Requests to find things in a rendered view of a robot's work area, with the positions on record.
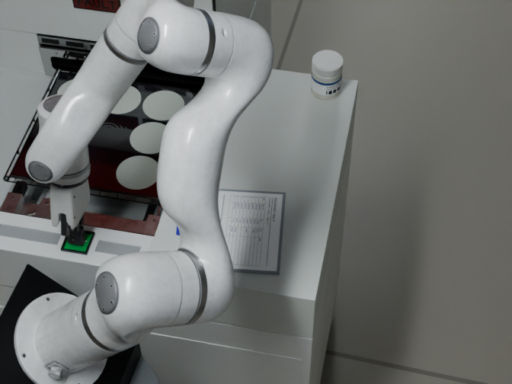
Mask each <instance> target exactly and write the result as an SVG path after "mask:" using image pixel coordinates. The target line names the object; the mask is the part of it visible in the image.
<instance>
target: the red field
mask: <svg viewBox="0 0 512 384"><path fill-rule="evenodd" d="M74 3H75V7H79V8H90V9H96V10H102V11H113V12H117V10H118V9H119V3H118V0H74Z"/></svg>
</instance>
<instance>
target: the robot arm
mask: <svg viewBox="0 0 512 384"><path fill-rule="evenodd" d="M147 63H149V64H151V65H152V66H154V67H156V68H158V69H161V70H163V71H166V72H170V73H175V74H180V75H192V76H199V77H205V81H204V83H203V87H202V88H201V89H200V91H199V92H198V93H197V95H196V96H195V97H194V98H193V99H192V100H191V101H190V102H189V103H188V104H186V105H185V106H184V107H182V108H181V109H180V110H179V111H178V112H177V113H176V114H175V115H174V116H173V117H172V118H171V119H170V120H169V121H168V123H167V125H166V127H165V129H164V132H163V135H162V142H161V147H160V153H159V157H158V169H157V180H156V184H157V193H158V199H159V202H160V204H161V206H162V209H163V210H164V211H165V212H166V214H167V215H168V216H169V217H170V218H171V219H172V220H173V221H174V222H175V223H176V224H177V226H178V229H179V232H180V238H181V242H180V246H179V248H178V250H177V251H143V252H133V253H128V254H122V255H118V256H116V257H114V258H111V259H109V260H107V261H105V262H104V263H103V264H102V265H101V266H100V267H99V268H98V271H97V273H96V276H95V280H94V288H93V289H92V290H89V291H88V292H86V293H84V294H82V295H80V296H79V297H77V296H73V295H71V294H68V293H49V294H46V295H43V296H41V297H39V298H37V299H35V300H34V301H32V302H31V303H30V304H29V305H27V306H26V308H25V309H24V310H23V311H22V313H21V315H20V316H19V318H18V321H17V324H16V326H15V330H14V348H15V353H16V356H17V359H18V362H19V364H20V365H21V368H22V370H23V371H24V372H25V373H26V375H27V376H28V378H29V379H31V380H32V381H33V382H34V383H35V384H93V383H94V382H95V381H96V380H97V379H98V377H99V376H100V375H101V374H102V372H103V370H104V367H105V365H106V362H107V358H108V357H111V356H113V355H115V354H118V353H119V352H121V351H124V350H126V349H129V348H131V347H133V346H135V345H137V344H139V343H140V342H142V341H144V340H145V339H146V338H147V337H148V336H149V335H150V333H151V332H152V329H153V328H164V327H172V326H180V325H195V324H201V323H204V322H210V321H212V320H214V319H216V318H218V317H220V316H221V315H222V314H223V313H224V312H225V311H226V310H227V308H228V307H229V306H230V303H231V301H232V298H233V295H234V290H235V274H234V268H233V265H232V259H231V256H230V253H229V249H228V246H227V244H226V240H225V236H224V234H223V230H222V226H221V222H220V218H219V204H218V198H219V183H220V178H221V174H222V166H223V161H224V156H225V151H226V145H227V142H228V139H229V135H230V133H231V131H232V128H233V127H234V125H235V123H236V121H237V119H238V118H239V117H240V116H241V114H242V113H243V112H244V111H245V109H246V108H247V107H248V105H249V104H250V103H251V102H252V101H253V100H254V99H255V98H256V97H257V96H258V95H259V94H260V93H261V91H262V90H263V88H264V86H265V85H266V83H267V81H268V79H269V77H270V74H271V71H272V68H273V65H274V45H273V43H272V40H271V38H270V36H269V34H268V32H267V31H266V30H265V29H264V28H263V27H262V26H261V25H260V24H259V23H257V22H256V21H253V20H251V19H248V18H245V17H242V16H238V15H234V14H227V13H222V12H218V11H209V10H204V9H200V8H194V0H124V1H123V3H122V5H121V6H120V7H119V9H118V10H117V13H116V14H115V15H114V17H113V18H112V20H111V21H110V23H109V24H108V26H107V27H106V29H105V30H104V32H103V33H102V35H101V36H100V38H99V39H98V41H97V43H96V44H95V45H94V47H93V49H92V50H91V52H90V53H89V55H88V57H87V59H86V60H85V61H84V63H83V65H82V67H81V68H80V69H79V71H78V73H77V74H76V76H75V77H74V79H73V80H72V82H71V83H70V85H69V86H68V88H67V89H66V91H65V92H64V94H55V95H52V96H49V97H48V98H45V99H43V100H42V101H41V102H40V103H39V105H38V107H37V113H38V119H39V125H40V127H39V133H38V134H37V136H36V138H35V140H34V141H33V143H32V144H31V146H30V148H29V149H28V151H27V154H26V159H25V167H26V170H27V173H28V174H29V175H30V177H31V178H33V179H34V180H35V181H37V182H40V183H43V184H48V183H51V186H50V213H51V222H52V225H53V226H55V227H57V226H58V224H59V221H60V220H61V235H64V236H67V242H68V243H69V244H74V245H82V244H83V242H84V241H85V232H84V226H82V225H83V223H84V212H85V211H86V209H87V207H88V204H89V201H90V190H89V184H88V176H89V175H90V172H91V169H90V167H91V163H90V161H89V153H88V144H89V143H90V141H91V140H92V139H93V137H94V135H95V134H96V133H97V131H98V130H99V129H100V128H101V126H102V124H103V123H104V121H105V120H106V119H107V117H108V116H109V114H110V113H111V111H112V110H113V109H114V107H115V106H116V104H117V103H118V101H119V100H120V99H121V98H122V97H123V95H124V94H125V92H126V91H127V90H128V88H129V87H130V86H131V84H132V83H133V82H134V81H135V80H136V78H137V76H138V75H139V74H140V72H141V71H142V70H143V69H144V67H145V66H146V64H147Z"/></svg>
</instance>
